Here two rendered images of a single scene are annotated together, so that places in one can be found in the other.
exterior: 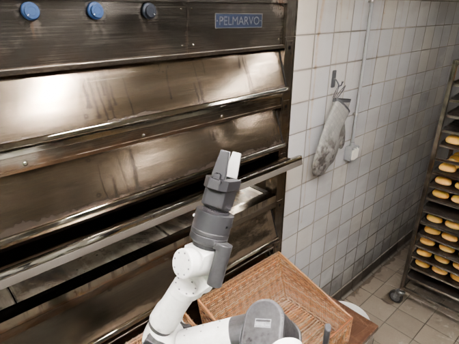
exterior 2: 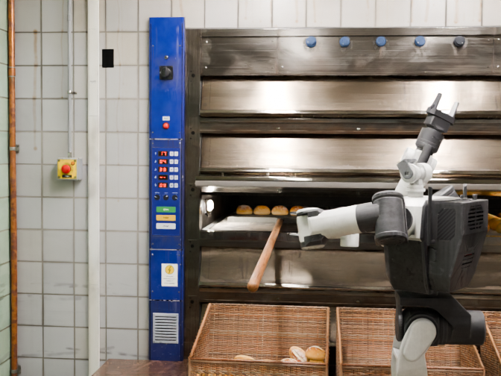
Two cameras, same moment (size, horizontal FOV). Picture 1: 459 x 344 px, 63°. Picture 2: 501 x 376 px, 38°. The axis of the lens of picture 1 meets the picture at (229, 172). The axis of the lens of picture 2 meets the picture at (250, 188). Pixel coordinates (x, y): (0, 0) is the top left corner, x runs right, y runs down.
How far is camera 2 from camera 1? 2.26 m
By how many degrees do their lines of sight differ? 50
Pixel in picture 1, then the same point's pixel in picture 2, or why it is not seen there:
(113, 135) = (418, 123)
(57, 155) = (378, 128)
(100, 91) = (414, 92)
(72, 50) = (401, 64)
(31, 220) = (353, 165)
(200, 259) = (414, 153)
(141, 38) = (452, 60)
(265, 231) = not seen: outside the picture
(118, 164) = not seen: hidden behind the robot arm
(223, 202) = (432, 120)
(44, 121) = (374, 104)
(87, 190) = (393, 159)
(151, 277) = not seen: hidden behind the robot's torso
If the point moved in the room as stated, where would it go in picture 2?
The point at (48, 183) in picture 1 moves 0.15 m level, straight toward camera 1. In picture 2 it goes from (369, 147) to (362, 147)
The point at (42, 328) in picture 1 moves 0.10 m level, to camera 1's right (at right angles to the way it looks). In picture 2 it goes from (341, 257) to (358, 260)
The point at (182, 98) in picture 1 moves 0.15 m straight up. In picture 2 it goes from (481, 105) to (481, 71)
